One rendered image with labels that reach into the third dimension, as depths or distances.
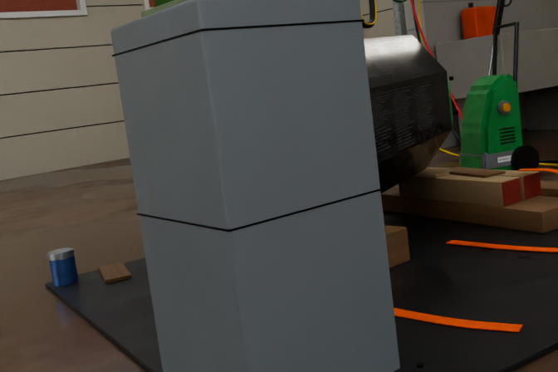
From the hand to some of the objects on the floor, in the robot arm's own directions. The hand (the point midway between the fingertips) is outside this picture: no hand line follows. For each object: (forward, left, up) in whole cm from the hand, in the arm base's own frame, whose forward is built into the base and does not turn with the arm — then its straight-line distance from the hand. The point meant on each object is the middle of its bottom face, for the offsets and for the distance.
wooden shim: (+87, -6, -119) cm, 148 cm away
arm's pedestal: (-42, +15, -120) cm, 128 cm away
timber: (-4, -57, -118) cm, 131 cm away
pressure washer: (+59, -238, -119) cm, 272 cm away
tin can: (+96, +11, -119) cm, 154 cm away
